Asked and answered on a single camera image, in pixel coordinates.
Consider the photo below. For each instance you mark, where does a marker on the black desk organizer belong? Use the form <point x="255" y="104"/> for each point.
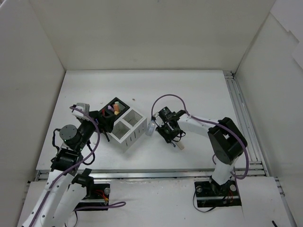
<point x="109" y="114"/>

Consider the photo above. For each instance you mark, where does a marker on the white eraser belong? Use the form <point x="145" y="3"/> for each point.
<point x="180" y="145"/>

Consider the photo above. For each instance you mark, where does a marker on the orange highlighter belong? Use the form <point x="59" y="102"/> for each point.
<point x="116" y="106"/>

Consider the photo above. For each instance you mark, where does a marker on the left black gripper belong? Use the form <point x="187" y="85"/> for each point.
<point x="101" y="120"/>

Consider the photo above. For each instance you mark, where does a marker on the aluminium front rail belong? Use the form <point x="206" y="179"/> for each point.
<point x="142" y="173"/>

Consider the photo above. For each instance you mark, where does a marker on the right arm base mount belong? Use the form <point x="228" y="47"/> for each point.
<point x="208" y="195"/>

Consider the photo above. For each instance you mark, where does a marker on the purple highlighter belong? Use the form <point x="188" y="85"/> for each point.
<point x="110" y="108"/>

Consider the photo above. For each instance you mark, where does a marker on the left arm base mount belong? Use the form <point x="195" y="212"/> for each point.
<point x="97" y="200"/>

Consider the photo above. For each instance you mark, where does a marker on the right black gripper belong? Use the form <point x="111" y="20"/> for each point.
<point x="166" y="129"/>

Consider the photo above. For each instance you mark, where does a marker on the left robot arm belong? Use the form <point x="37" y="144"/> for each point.
<point x="65" y="188"/>

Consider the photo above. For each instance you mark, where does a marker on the white desk organizer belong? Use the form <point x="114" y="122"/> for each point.
<point x="128" y="129"/>

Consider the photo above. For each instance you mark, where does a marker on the aluminium side rail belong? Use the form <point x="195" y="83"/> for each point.
<point x="243" y="118"/>

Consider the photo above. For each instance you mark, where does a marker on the small clear spray bottle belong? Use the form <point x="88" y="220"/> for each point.
<point x="151" y="127"/>

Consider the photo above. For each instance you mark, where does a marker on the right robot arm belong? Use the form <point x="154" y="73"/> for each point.
<point x="227" y="141"/>

